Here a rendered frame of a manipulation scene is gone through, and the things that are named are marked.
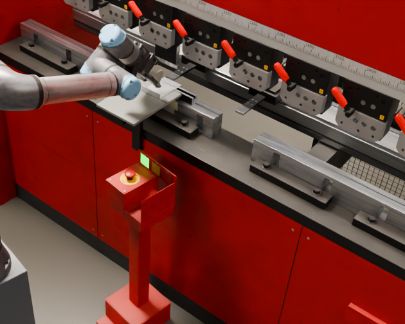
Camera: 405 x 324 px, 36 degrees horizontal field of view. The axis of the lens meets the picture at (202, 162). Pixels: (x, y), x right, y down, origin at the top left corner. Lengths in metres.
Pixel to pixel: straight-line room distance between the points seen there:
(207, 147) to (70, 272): 1.05
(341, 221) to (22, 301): 1.05
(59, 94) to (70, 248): 1.45
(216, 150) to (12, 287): 0.84
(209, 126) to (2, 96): 0.86
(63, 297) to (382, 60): 1.78
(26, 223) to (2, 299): 1.26
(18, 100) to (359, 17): 0.94
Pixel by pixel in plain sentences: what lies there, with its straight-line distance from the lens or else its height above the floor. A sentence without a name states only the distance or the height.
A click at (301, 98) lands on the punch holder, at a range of 1.97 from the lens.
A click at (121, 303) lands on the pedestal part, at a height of 0.12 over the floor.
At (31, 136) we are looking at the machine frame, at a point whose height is 0.49.
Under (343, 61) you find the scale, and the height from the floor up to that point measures 1.39.
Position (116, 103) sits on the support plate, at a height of 1.00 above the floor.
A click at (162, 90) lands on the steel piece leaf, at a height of 1.00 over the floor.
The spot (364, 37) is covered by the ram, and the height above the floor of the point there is 1.48.
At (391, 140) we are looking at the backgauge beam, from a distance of 2.30.
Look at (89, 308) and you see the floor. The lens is 2.86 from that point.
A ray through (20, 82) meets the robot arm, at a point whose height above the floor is 1.37.
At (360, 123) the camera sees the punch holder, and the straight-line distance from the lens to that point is 1.91.
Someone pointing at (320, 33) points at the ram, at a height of 1.45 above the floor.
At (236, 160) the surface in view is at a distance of 2.23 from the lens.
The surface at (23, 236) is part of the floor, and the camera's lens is 3.18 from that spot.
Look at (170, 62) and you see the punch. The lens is 2.30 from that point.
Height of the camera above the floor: 2.27
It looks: 39 degrees down
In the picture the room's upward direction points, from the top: 5 degrees clockwise
